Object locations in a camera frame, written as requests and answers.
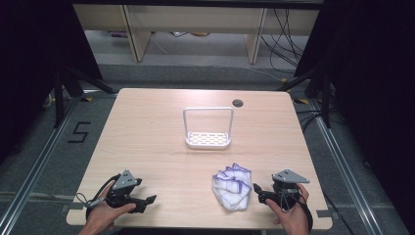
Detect grey left gripper cable plug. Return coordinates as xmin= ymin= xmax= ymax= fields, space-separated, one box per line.
xmin=75 ymin=192 xmax=107 ymax=209

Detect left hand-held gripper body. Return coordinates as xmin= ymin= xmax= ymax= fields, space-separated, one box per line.
xmin=105 ymin=168 xmax=143 ymax=210

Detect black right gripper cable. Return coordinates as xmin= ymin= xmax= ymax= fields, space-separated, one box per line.
xmin=295 ymin=201 xmax=315 ymax=233

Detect bundle of black hanging cables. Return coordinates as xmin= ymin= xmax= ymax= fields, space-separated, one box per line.
xmin=259 ymin=8 xmax=311 ymax=74

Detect aluminium floor rail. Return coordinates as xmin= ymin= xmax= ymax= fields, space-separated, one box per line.
xmin=0 ymin=97 xmax=81 ymax=235
xmin=307 ymin=97 xmax=386 ymax=235

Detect person's right hand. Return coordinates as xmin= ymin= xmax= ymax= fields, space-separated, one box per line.
xmin=265 ymin=183 xmax=311 ymax=234

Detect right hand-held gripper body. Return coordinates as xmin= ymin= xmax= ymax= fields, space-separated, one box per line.
xmin=271 ymin=168 xmax=311 ymax=212

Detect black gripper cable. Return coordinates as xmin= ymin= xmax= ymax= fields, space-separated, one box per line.
xmin=85 ymin=173 xmax=121 ymax=220
xmin=295 ymin=201 xmax=315 ymax=233

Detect black curtain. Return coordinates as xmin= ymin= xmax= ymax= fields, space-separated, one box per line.
xmin=0 ymin=0 xmax=104 ymax=165
xmin=293 ymin=0 xmax=415 ymax=228

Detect black floor cables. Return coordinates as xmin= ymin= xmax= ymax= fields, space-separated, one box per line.
xmin=295 ymin=109 xmax=325 ymax=132

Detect white plastic rack with handle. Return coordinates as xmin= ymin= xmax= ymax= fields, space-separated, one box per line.
xmin=182 ymin=107 xmax=235 ymax=151

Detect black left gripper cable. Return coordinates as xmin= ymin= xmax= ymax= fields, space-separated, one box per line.
xmin=85 ymin=173 xmax=121 ymax=220

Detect white floor cable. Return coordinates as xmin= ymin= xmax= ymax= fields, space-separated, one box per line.
xmin=242 ymin=66 xmax=286 ymax=82

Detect white cloth with purple grid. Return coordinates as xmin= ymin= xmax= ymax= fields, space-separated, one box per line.
xmin=211 ymin=163 xmax=254 ymax=212

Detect grey right gripper cable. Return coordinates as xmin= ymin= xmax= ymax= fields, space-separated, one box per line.
xmin=279 ymin=187 xmax=292 ymax=213

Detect person's left hand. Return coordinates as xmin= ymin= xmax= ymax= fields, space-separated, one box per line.
xmin=85 ymin=190 xmax=137 ymax=233

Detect beige wooden desk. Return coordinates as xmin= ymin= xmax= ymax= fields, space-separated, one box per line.
xmin=71 ymin=3 xmax=321 ymax=65

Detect black metal stand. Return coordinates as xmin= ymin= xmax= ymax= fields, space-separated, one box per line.
xmin=53 ymin=64 xmax=119 ymax=129
xmin=276 ymin=64 xmax=335 ymax=129

